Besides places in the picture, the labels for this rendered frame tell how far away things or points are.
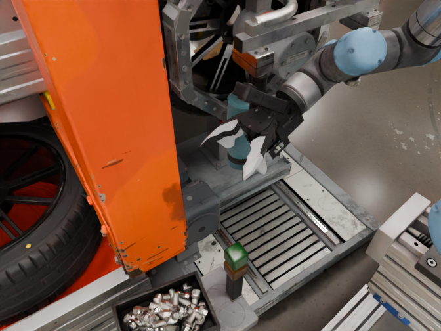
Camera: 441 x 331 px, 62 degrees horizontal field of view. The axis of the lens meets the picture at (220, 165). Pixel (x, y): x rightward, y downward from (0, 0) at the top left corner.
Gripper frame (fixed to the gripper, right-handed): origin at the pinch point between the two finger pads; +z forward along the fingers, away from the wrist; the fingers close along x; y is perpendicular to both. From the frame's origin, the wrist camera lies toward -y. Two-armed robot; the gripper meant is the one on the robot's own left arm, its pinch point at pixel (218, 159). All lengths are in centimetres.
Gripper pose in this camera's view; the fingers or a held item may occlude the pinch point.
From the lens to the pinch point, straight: 71.7
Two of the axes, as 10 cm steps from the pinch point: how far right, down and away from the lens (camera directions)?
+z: -7.2, 6.8, -1.3
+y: 4.3, 5.8, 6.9
